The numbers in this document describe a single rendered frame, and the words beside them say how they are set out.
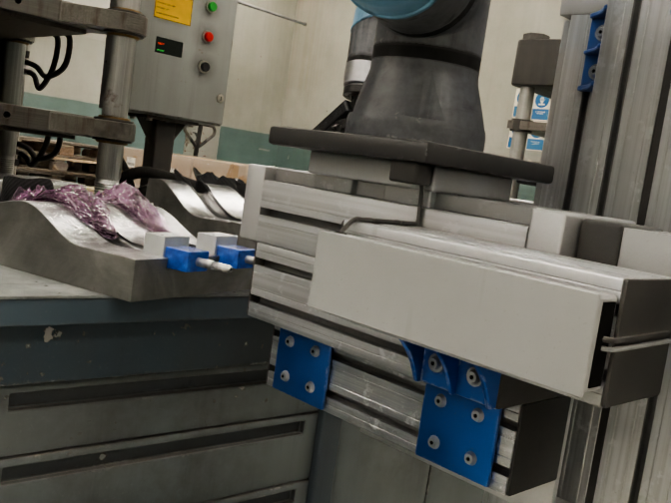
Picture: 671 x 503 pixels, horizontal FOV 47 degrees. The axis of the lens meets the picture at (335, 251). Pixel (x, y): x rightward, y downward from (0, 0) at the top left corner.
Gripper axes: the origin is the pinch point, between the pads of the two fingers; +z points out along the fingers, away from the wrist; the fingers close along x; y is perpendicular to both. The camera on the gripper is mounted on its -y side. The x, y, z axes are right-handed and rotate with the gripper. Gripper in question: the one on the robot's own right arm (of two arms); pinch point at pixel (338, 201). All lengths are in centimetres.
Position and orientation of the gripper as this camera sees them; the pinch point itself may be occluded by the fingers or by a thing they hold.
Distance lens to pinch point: 138.0
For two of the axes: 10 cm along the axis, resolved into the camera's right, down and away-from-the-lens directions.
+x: 7.1, 1.7, 6.8
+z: -1.5, 9.9, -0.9
